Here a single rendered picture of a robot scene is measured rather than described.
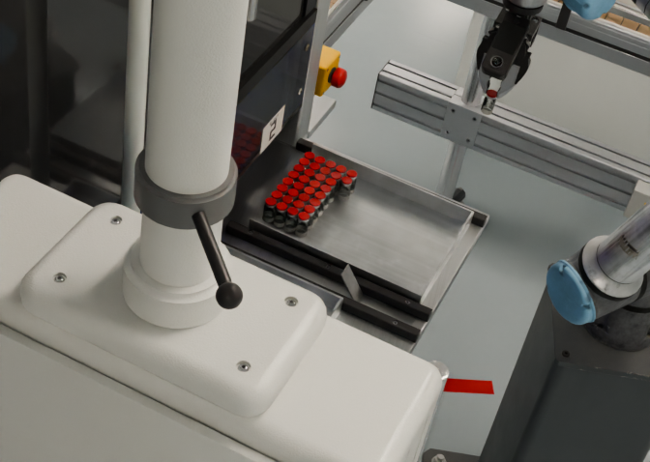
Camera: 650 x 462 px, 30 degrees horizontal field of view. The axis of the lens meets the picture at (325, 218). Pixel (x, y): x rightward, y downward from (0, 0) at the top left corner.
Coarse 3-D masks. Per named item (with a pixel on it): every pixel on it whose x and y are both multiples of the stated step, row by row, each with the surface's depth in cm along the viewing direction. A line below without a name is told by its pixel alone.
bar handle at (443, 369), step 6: (438, 366) 123; (444, 366) 123; (444, 372) 123; (444, 378) 122; (444, 384) 123; (438, 396) 124; (438, 402) 125; (432, 414) 126; (432, 420) 128; (426, 438) 129; (420, 456) 132
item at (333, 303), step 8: (232, 248) 211; (240, 256) 211; (248, 256) 210; (256, 264) 211; (264, 264) 210; (272, 272) 210; (280, 272) 209; (288, 280) 210; (296, 280) 209; (304, 280) 208; (304, 288) 209; (312, 288) 208; (320, 288) 207; (320, 296) 208; (328, 296) 207; (336, 296) 207; (328, 304) 209; (336, 304) 205; (328, 312) 208; (336, 312) 206
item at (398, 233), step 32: (352, 160) 233; (384, 192) 233; (416, 192) 231; (256, 224) 218; (320, 224) 224; (352, 224) 225; (384, 224) 226; (416, 224) 228; (448, 224) 229; (320, 256) 215; (352, 256) 219; (384, 256) 220; (416, 256) 221; (448, 256) 220; (416, 288) 215
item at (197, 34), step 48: (192, 0) 86; (240, 0) 88; (192, 48) 89; (240, 48) 92; (192, 96) 92; (192, 144) 95; (144, 192) 99; (192, 192) 99; (144, 240) 105; (192, 240) 102; (144, 288) 106; (192, 288) 106; (240, 288) 96
